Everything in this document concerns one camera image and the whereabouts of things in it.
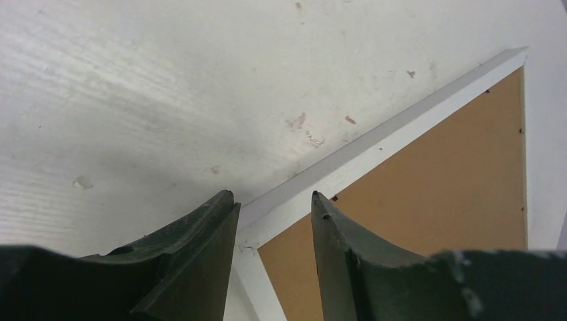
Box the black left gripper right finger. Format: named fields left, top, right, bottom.
left=311, top=191, right=566, bottom=320

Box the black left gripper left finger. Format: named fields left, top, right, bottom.
left=1, top=190, right=241, bottom=320

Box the white picture frame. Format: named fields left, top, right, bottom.
left=231, top=47, right=528, bottom=320

